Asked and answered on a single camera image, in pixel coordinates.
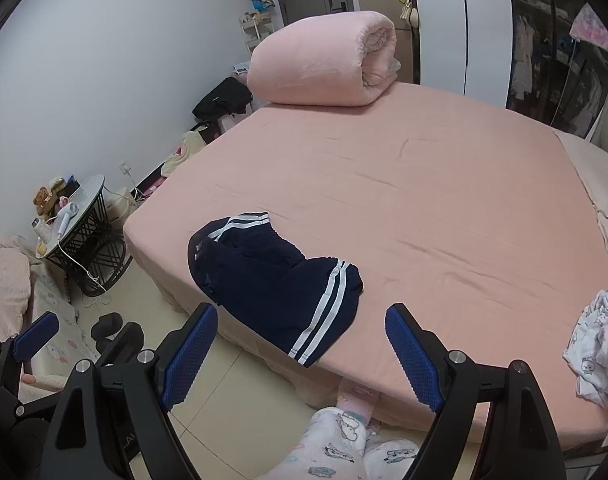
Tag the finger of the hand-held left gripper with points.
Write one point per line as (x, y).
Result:
(126, 337)
(34, 335)

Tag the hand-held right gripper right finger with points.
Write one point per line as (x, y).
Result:
(414, 355)

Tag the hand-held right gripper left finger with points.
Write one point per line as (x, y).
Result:
(189, 360)

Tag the navy white-striped shorts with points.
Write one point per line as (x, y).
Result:
(264, 285)

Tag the black rounded object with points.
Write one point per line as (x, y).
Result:
(106, 327)

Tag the printed play mat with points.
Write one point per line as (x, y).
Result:
(59, 305)

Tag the pink floor cushion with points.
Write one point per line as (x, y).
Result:
(4, 285)

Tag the pink printed cloth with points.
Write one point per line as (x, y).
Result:
(356, 400)

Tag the person's printed pajama pants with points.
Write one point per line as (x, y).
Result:
(329, 445)

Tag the white hair dryer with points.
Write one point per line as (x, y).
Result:
(66, 212)

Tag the white round appliance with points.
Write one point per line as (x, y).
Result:
(119, 205)

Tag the brown teddy bear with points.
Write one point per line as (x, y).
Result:
(44, 197)

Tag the round black side table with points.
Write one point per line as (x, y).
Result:
(86, 195)

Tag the bed with pink sheet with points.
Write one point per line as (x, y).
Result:
(409, 200)

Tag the white printed garment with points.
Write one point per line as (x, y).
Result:
(591, 350)

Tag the cream tote bag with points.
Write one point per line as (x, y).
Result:
(189, 147)

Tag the black backpack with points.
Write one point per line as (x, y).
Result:
(224, 97)

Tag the rolled pink quilt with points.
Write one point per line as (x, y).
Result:
(309, 60)

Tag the white wardrobe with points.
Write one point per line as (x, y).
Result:
(439, 35)

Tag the dark glass wardrobe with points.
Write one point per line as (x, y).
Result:
(544, 60)

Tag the white trolley shelf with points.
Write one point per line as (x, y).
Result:
(249, 30)

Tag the cream hanging handbag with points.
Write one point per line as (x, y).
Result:
(412, 15)

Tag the wooden dresser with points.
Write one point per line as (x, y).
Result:
(379, 5)

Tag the pink printed umbrella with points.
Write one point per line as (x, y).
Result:
(594, 27)

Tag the white wall socket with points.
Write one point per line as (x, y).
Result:
(126, 167)

